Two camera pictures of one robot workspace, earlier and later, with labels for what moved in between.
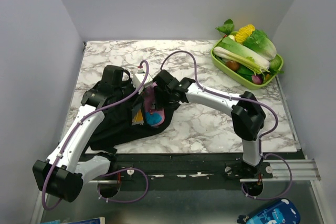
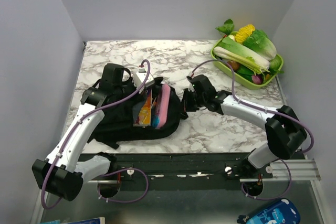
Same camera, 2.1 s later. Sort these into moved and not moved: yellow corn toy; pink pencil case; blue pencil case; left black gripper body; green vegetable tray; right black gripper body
Moved: pink pencil case; right black gripper body
Not moved: yellow corn toy; green vegetable tray; blue pencil case; left black gripper body
